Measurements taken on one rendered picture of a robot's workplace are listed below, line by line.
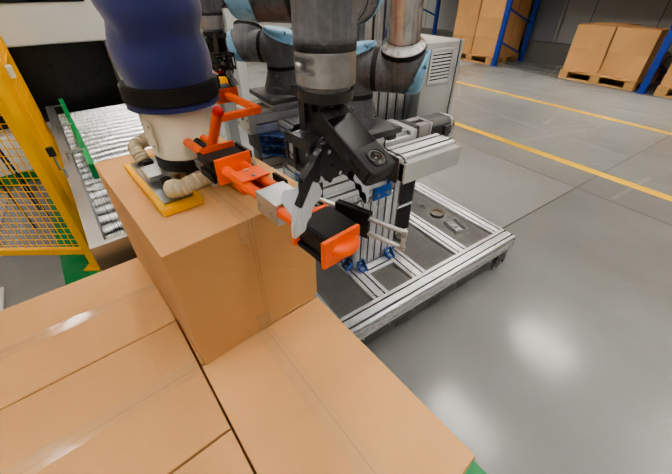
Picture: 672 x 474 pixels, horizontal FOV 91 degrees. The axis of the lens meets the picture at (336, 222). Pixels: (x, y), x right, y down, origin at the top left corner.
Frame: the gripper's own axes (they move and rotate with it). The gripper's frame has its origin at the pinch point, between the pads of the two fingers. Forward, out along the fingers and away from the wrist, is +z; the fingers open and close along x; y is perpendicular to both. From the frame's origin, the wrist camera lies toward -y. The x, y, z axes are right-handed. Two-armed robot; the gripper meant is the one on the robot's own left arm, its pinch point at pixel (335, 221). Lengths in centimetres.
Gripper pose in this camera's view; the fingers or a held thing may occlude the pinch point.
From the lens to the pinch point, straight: 52.1
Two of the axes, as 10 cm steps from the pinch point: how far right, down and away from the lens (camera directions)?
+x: -7.4, 3.9, -5.4
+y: -6.7, -4.4, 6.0
